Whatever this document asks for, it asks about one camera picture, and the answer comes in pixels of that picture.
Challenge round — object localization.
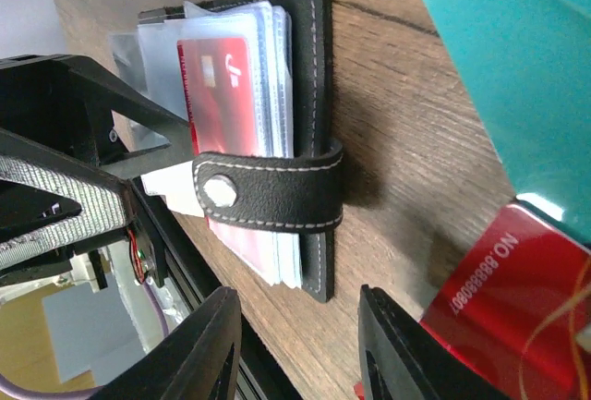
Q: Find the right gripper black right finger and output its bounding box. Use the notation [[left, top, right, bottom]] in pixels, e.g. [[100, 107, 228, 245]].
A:
[[358, 285, 507, 399]]

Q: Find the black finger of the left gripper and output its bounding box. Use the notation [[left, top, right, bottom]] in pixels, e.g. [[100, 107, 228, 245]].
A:
[[1, 55, 194, 178], [1, 129, 137, 287]]

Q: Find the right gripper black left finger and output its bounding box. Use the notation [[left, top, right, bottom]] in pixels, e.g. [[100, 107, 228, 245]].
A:
[[92, 286, 242, 400]]

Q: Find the red vip card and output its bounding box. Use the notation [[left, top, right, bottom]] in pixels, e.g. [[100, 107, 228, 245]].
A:
[[177, 37, 279, 285], [420, 203, 590, 399]]

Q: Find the black leather card holder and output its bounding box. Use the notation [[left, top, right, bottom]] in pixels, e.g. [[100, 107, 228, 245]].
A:
[[108, 0, 343, 303]]

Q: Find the red VIP card bottom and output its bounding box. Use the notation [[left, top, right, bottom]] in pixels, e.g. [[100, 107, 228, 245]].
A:
[[420, 203, 590, 399]]

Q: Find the teal card right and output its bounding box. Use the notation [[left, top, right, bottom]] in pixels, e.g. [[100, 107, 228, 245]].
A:
[[422, 0, 590, 242]]

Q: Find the black front rail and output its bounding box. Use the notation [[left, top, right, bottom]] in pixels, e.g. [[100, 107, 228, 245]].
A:
[[114, 180, 300, 399]]

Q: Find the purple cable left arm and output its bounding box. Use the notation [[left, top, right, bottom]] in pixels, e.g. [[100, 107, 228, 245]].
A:
[[0, 279, 171, 400]]

